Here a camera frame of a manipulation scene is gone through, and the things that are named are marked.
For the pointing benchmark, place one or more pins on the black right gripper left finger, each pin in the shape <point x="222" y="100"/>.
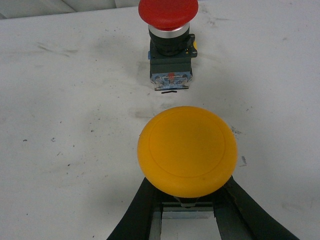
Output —
<point x="141" y="220"/>

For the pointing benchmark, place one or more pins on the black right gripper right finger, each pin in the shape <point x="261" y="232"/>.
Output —
<point x="239" y="217"/>

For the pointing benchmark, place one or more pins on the yellow mushroom push button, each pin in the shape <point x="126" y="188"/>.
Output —
<point x="187" y="152"/>

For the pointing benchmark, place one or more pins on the red mushroom push button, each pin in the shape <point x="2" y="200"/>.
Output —
<point x="172" y="46"/>

